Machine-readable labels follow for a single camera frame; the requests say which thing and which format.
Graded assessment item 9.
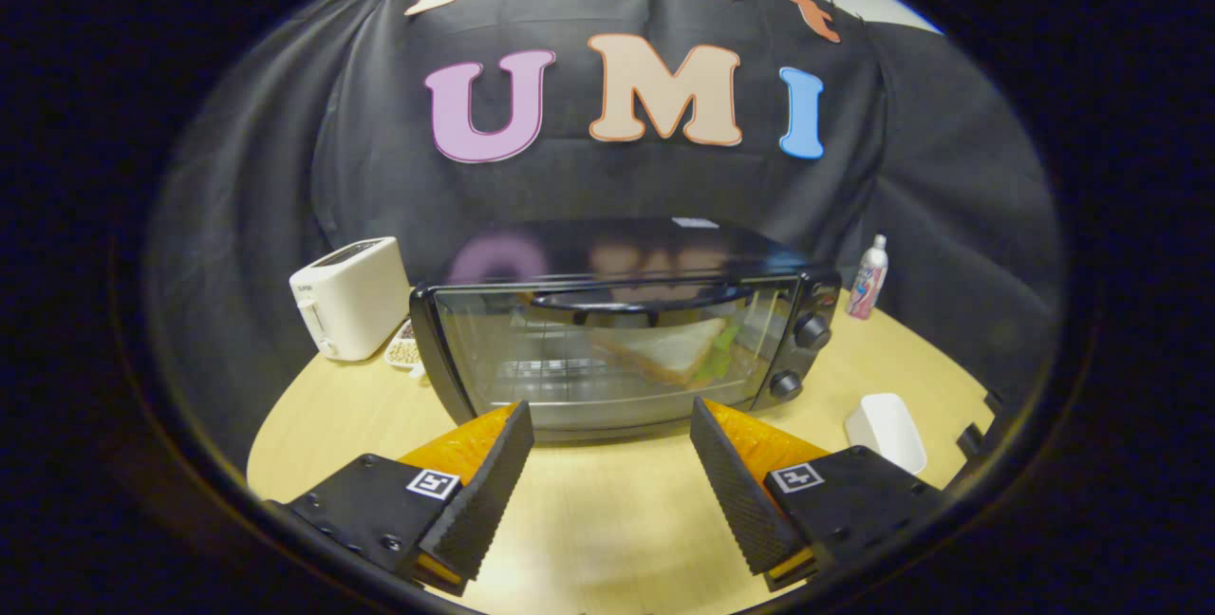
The white bread toaster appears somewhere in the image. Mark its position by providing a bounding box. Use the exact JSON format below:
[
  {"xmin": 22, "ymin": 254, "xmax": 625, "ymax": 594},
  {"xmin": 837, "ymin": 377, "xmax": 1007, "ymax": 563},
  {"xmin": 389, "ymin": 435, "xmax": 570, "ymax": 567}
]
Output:
[{"xmin": 289, "ymin": 235, "xmax": 412, "ymax": 363}]

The white rectangular tray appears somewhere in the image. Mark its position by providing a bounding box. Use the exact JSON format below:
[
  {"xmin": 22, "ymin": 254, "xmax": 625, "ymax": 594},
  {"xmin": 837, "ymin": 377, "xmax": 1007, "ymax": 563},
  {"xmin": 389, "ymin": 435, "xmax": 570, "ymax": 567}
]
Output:
[{"xmin": 844, "ymin": 393, "xmax": 928, "ymax": 476}]

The white bread slice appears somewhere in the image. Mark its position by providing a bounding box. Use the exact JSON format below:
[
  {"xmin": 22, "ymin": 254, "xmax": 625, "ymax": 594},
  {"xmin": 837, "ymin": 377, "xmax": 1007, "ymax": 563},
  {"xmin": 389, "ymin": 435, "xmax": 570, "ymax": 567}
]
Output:
[{"xmin": 589, "ymin": 316, "xmax": 732, "ymax": 386}]

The black toaster oven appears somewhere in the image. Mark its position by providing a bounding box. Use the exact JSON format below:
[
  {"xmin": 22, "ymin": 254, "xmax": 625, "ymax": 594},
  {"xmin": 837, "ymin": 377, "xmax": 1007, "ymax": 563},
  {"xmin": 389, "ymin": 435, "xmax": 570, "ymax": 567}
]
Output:
[{"xmin": 410, "ymin": 216, "xmax": 844, "ymax": 442}]

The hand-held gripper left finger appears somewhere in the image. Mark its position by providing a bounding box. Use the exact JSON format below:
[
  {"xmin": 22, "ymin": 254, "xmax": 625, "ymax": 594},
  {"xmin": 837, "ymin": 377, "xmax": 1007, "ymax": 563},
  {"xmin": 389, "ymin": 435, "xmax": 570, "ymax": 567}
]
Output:
[{"xmin": 266, "ymin": 400, "xmax": 535, "ymax": 597}]

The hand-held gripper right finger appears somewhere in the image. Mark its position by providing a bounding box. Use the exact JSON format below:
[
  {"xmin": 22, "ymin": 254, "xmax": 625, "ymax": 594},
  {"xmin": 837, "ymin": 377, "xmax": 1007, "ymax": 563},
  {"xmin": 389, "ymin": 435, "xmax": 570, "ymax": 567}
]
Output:
[{"xmin": 689, "ymin": 395, "xmax": 950, "ymax": 594}]

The small dish of nuts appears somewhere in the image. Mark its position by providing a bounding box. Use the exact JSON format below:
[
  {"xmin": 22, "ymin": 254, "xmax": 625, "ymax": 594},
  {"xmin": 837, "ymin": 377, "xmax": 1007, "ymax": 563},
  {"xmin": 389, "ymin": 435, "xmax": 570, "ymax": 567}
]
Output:
[{"xmin": 384, "ymin": 318, "xmax": 425, "ymax": 371}]

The green lettuce leaf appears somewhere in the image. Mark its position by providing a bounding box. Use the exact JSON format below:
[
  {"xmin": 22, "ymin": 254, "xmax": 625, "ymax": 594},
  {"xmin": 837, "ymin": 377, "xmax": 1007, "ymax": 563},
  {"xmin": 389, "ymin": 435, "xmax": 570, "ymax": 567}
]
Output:
[{"xmin": 691, "ymin": 323, "xmax": 743, "ymax": 383}]

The white pink spray bottle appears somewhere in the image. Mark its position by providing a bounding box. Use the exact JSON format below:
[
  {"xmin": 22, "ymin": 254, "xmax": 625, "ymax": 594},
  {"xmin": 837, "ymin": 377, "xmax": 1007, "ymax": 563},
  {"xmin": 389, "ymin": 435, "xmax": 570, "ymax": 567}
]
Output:
[{"xmin": 846, "ymin": 233, "xmax": 890, "ymax": 321}]

